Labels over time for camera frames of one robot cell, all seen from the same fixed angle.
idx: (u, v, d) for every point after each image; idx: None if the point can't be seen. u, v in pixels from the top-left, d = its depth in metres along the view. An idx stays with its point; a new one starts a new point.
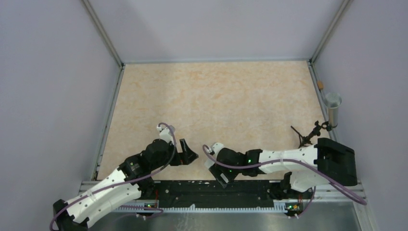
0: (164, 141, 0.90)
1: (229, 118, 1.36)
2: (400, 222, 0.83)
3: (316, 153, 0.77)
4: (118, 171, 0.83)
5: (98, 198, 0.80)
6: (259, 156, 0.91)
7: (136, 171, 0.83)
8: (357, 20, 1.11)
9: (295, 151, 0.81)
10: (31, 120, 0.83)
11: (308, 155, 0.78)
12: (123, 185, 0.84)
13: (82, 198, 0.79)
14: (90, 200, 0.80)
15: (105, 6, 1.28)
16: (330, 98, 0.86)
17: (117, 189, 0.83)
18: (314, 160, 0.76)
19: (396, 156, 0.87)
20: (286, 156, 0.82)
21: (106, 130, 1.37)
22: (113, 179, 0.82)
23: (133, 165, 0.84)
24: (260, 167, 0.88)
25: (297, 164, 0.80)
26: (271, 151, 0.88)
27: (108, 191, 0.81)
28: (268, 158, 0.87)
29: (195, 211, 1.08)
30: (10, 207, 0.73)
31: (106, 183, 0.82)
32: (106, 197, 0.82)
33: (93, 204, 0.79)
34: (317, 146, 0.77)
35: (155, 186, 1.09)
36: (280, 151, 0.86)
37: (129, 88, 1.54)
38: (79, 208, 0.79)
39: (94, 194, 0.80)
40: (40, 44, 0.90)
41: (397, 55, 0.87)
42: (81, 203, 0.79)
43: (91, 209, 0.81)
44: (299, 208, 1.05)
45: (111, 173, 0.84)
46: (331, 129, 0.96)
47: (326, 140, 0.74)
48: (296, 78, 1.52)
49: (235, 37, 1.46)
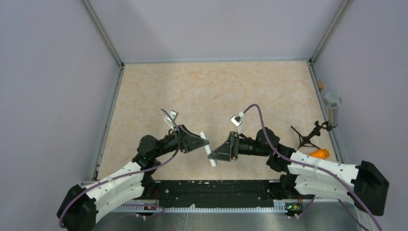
0: (152, 138, 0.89)
1: (229, 118, 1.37)
2: (399, 220, 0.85)
3: (355, 173, 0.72)
4: (133, 163, 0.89)
5: (119, 184, 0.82)
6: (291, 154, 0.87)
7: (146, 164, 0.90)
8: (357, 20, 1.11)
9: (332, 163, 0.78)
10: (31, 120, 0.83)
11: (346, 172, 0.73)
12: (137, 176, 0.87)
13: (103, 182, 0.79)
14: (110, 185, 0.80)
15: (105, 6, 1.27)
16: (330, 98, 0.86)
17: (133, 179, 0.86)
18: (351, 179, 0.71)
19: (396, 156, 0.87)
20: (322, 165, 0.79)
21: (106, 130, 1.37)
22: (129, 169, 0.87)
23: (144, 160, 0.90)
24: (289, 164, 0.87)
25: (331, 178, 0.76)
26: (305, 154, 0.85)
27: (127, 179, 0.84)
28: (300, 160, 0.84)
29: (195, 211, 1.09)
30: (10, 207, 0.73)
31: (123, 172, 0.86)
32: (122, 186, 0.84)
33: (111, 190, 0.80)
34: (358, 167, 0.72)
35: (155, 186, 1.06)
36: (316, 159, 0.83)
37: (129, 88, 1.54)
38: (98, 192, 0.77)
39: (115, 180, 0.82)
40: (40, 45, 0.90)
41: (397, 55, 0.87)
42: (101, 187, 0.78)
43: (106, 197, 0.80)
44: (299, 208, 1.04)
45: (126, 164, 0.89)
46: (331, 129, 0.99)
47: (370, 164, 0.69)
48: (296, 78, 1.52)
49: (235, 36, 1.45)
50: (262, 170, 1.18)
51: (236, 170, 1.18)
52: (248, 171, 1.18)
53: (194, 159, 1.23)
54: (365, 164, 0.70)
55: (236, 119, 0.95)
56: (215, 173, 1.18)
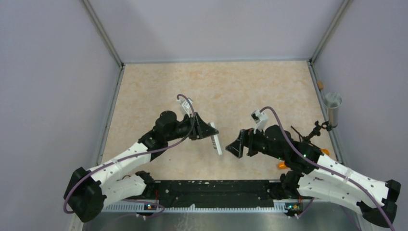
0: (173, 114, 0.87)
1: (229, 118, 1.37)
2: (400, 221, 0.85)
3: (386, 191, 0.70)
4: (139, 143, 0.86)
5: (124, 166, 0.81)
6: (318, 158, 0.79)
7: (154, 145, 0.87)
8: (357, 20, 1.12)
9: (363, 176, 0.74)
10: (31, 120, 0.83)
11: (376, 189, 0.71)
12: (144, 158, 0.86)
13: (107, 165, 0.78)
14: (115, 168, 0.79)
15: (105, 6, 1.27)
16: (330, 98, 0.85)
17: (138, 161, 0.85)
18: (382, 198, 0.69)
19: (396, 156, 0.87)
20: (352, 177, 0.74)
21: (106, 130, 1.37)
22: (134, 150, 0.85)
23: (153, 140, 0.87)
24: (315, 168, 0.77)
25: (358, 191, 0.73)
26: (334, 160, 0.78)
27: (133, 160, 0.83)
28: (329, 167, 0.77)
29: (195, 211, 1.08)
30: (9, 207, 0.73)
31: (128, 153, 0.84)
32: (128, 167, 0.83)
33: (117, 172, 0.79)
34: (388, 186, 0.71)
35: (155, 186, 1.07)
36: (345, 167, 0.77)
37: (129, 88, 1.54)
38: (103, 175, 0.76)
39: (121, 162, 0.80)
40: (40, 45, 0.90)
41: (397, 55, 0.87)
42: (106, 170, 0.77)
43: (111, 179, 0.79)
44: (299, 208, 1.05)
45: (133, 145, 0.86)
46: (331, 129, 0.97)
47: (397, 184, 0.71)
48: (296, 78, 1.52)
49: (235, 36, 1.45)
50: (262, 170, 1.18)
51: (236, 170, 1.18)
52: (248, 171, 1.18)
53: (195, 159, 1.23)
54: (396, 185, 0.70)
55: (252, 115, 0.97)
56: (215, 173, 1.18)
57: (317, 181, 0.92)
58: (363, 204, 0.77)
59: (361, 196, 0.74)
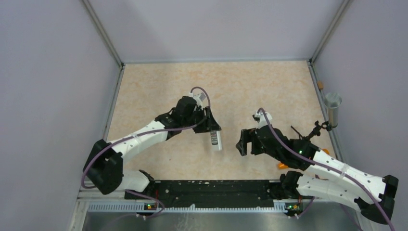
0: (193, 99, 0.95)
1: (229, 118, 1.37)
2: (400, 220, 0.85)
3: (383, 187, 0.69)
4: (157, 121, 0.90)
5: (143, 140, 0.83)
6: (314, 153, 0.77)
7: (170, 123, 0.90)
8: (357, 20, 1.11)
9: (359, 172, 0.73)
10: (31, 121, 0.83)
11: (373, 185, 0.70)
12: (160, 135, 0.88)
13: (127, 138, 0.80)
14: (135, 141, 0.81)
15: (105, 6, 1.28)
16: (330, 97, 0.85)
17: (156, 137, 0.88)
18: (379, 194, 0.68)
19: (396, 156, 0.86)
20: (349, 173, 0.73)
21: (106, 130, 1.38)
22: (152, 127, 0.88)
23: (169, 119, 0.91)
24: (311, 164, 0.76)
25: (355, 187, 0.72)
26: (329, 156, 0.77)
27: (151, 136, 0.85)
28: (325, 162, 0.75)
29: (195, 211, 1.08)
30: (10, 207, 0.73)
31: (146, 130, 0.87)
32: (146, 143, 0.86)
33: (137, 146, 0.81)
34: (386, 182, 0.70)
35: (154, 186, 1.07)
36: (340, 162, 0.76)
37: (129, 88, 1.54)
38: (124, 147, 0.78)
39: (140, 136, 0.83)
40: (40, 45, 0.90)
41: (397, 55, 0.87)
42: (126, 143, 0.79)
43: (131, 153, 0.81)
44: (299, 208, 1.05)
45: (150, 123, 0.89)
46: (331, 129, 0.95)
47: (394, 178, 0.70)
48: (296, 78, 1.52)
49: (235, 36, 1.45)
50: (262, 170, 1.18)
51: (236, 170, 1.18)
52: (248, 171, 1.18)
53: (194, 159, 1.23)
54: (393, 180, 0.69)
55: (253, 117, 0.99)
56: (215, 173, 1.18)
57: (315, 179, 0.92)
58: (361, 200, 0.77)
59: (358, 192, 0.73)
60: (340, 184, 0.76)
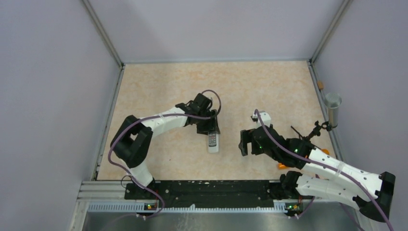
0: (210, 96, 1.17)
1: (230, 118, 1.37)
2: (400, 221, 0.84)
3: (379, 184, 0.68)
4: (178, 108, 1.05)
5: (168, 121, 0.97)
6: (309, 152, 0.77)
7: (189, 110, 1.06)
8: (357, 20, 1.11)
9: (355, 169, 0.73)
10: (30, 121, 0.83)
11: (369, 181, 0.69)
12: (180, 119, 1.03)
13: (155, 117, 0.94)
14: (160, 121, 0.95)
15: (106, 6, 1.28)
16: (330, 98, 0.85)
17: (177, 121, 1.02)
18: (376, 191, 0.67)
19: (397, 156, 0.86)
20: (345, 170, 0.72)
21: (106, 130, 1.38)
22: (174, 112, 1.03)
23: (188, 108, 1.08)
24: (307, 162, 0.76)
25: (351, 184, 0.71)
26: (325, 154, 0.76)
27: (173, 118, 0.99)
28: (321, 160, 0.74)
29: (195, 211, 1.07)
30: (9, 207, 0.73)
31: (170, 113, 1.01)
32: (169, 124, 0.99)
33: (162, 124, 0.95)
34: (382, 178, 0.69)
35: (155, 186, 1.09)
36: (337, 160, 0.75)
37: (129, 88, 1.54)
38: (152, 123, 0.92)
39: (165, 117, 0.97)
40: (40, 46, 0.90)
41: (397, 55, 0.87)
42: (154, 121, 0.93)
43: (156, 131, 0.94)
44: (299, 208, 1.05)
45: (172, 109, 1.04)
46: (331, 129, 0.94)
47: (391, 175, 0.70)
48: (296, 78, 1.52)
49: (235, 36, 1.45)
50: (262, 170, 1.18)
51: (236, 170, 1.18)
52: (248, 170, 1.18)
53: (194, 159, 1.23)
54: (390, 177, 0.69)
55: (252, 118, 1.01)
56: (215, 173, 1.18)
57: (315, 178, 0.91)
58: (359, 198, 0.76)
59: (355, 190, 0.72)
60: (337, 181, 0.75)
